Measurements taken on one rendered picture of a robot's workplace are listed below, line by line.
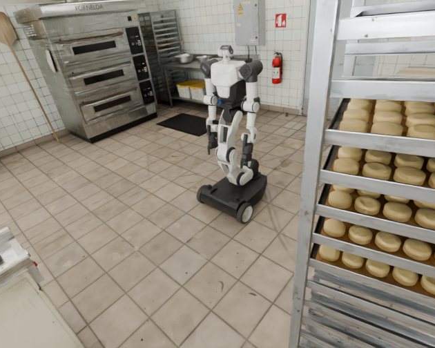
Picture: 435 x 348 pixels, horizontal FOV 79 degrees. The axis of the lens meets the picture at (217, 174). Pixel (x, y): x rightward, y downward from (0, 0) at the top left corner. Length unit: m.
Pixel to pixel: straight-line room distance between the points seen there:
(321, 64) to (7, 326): 1.57
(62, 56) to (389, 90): 4.46
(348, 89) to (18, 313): 1.55
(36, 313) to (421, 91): 1.64
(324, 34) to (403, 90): 0.15
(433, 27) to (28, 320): 1.71
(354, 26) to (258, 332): 1.74
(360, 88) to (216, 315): 1.73
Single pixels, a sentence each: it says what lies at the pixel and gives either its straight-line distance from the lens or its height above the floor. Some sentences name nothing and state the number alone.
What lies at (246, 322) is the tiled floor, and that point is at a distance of 1.97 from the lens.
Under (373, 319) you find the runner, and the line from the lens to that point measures 1.61.
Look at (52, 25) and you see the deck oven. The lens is 4.71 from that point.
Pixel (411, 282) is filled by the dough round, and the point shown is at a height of 1.15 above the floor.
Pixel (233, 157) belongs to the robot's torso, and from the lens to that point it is 2.34.
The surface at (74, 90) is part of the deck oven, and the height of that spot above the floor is 0.91.
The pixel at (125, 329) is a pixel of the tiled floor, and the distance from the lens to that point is 2.12.
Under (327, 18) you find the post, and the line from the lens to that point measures 0.47.
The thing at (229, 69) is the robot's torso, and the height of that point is 1.34.
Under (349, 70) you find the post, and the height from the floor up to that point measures 1.53.
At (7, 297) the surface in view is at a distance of 1.54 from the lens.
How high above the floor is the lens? 1.73
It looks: 32 degrees down
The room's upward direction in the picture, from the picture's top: 7 degrees counter-clockwise
